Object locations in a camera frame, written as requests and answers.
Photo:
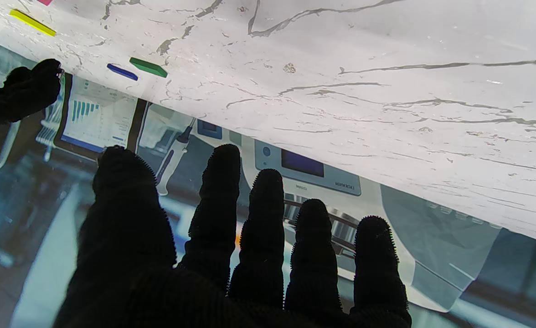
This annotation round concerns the printed laboratory photo backdrop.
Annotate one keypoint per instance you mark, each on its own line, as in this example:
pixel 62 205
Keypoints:
pixel 450 255

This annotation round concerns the blue domino block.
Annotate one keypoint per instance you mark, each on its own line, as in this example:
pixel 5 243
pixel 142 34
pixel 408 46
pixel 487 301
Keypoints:
pixel 122 72

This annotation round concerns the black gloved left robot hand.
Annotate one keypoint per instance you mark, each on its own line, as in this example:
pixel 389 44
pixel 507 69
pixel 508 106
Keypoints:
pixel 122 255

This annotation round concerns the green domino block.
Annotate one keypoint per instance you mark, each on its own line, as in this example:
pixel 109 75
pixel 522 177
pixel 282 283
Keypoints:
pixel 148 67

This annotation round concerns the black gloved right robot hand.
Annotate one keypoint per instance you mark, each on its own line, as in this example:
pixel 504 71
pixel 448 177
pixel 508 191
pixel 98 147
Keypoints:
pixel 22 95

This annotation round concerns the yellow domino block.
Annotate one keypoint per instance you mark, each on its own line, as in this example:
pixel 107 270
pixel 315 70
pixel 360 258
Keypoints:
pixel 33 23

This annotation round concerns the pink domino block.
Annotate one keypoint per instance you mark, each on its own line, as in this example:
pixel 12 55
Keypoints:
pixel 45 2

